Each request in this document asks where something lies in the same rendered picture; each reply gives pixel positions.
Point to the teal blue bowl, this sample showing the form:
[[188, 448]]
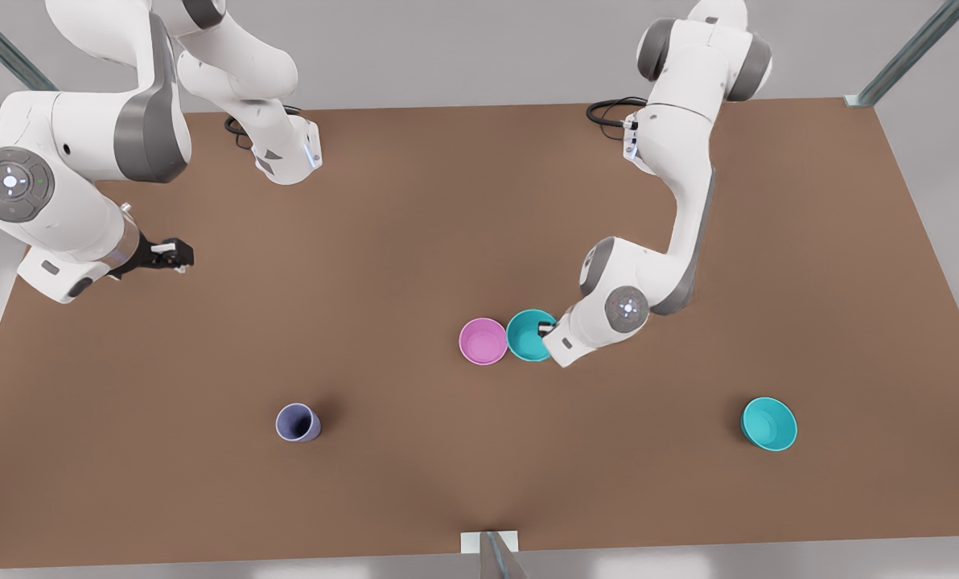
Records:
[[767, 423], [525, 339]]

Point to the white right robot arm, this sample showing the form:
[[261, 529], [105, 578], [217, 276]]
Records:
[[85, 137]]

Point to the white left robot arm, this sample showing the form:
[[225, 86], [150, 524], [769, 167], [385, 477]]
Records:
[[681, 209]]

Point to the pink bowl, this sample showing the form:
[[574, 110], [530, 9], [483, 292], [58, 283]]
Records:
[[483, 342]]

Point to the purple cup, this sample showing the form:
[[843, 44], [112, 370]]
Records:
[[294, 422]]

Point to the silver frame post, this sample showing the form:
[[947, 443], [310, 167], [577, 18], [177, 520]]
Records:
[[906, 52], [491, 555], [9, 50]]

